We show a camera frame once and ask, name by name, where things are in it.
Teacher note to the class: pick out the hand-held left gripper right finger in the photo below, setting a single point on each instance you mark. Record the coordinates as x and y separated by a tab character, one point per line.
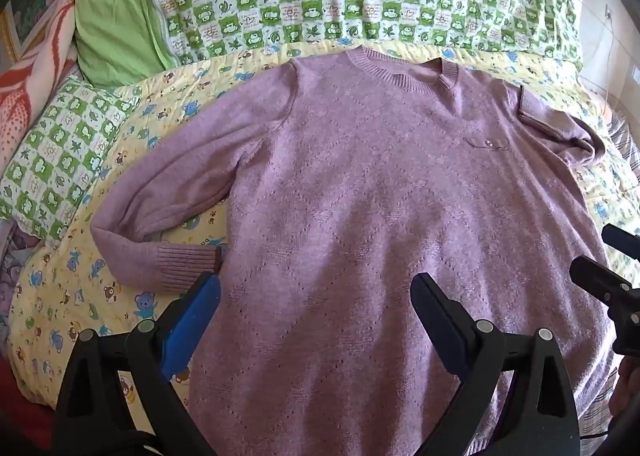
440	323

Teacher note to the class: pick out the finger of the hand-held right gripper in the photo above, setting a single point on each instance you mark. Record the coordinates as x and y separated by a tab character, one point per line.
595	278
622	241

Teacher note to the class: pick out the person's right hand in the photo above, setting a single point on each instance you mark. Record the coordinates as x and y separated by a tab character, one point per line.
626	386

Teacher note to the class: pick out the white wall socket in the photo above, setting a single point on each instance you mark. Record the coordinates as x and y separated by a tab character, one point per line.
609	12

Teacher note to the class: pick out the green checked pillow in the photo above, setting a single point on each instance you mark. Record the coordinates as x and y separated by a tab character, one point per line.
65	136

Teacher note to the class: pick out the yellow cartoon bear bed sheet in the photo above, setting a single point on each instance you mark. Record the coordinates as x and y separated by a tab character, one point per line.
65	296

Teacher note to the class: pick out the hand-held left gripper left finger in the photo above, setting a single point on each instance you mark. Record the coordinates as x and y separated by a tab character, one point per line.
192	323

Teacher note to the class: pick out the pink knitted sweater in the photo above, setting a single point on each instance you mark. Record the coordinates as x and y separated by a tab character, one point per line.
350	186

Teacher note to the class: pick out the red and white floral blanket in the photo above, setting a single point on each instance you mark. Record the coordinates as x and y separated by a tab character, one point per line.
30	86

